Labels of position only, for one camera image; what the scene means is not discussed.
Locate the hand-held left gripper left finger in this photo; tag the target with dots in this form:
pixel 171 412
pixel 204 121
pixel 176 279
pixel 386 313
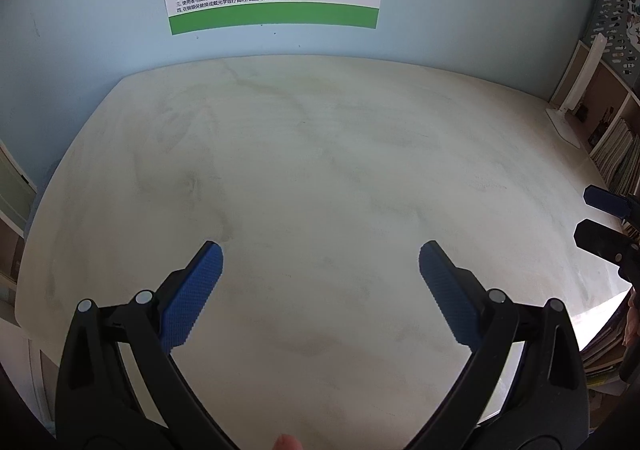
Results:
pixel 192 300

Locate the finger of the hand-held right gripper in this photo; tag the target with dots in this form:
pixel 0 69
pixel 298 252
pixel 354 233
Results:
pixel 600 236
pixel 607 200

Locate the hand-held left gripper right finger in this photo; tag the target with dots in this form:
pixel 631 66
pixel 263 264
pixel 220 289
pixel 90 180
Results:
pixel 450 300

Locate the person's right hand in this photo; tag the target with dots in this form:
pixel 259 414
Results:
pixel 633 317

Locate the person's left hand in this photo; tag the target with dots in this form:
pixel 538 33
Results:
pixel 287 443

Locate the wooden bookshelf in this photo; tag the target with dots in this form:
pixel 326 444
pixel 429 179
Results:
pixel 605 94

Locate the white desk lamp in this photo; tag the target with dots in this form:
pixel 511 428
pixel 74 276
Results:
pixel 575 94

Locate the grey pegboard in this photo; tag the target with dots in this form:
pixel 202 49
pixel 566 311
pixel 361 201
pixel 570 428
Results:
pixel 612 24

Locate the pale side cabinet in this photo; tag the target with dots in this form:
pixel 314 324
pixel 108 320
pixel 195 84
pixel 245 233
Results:
pixel 15 210

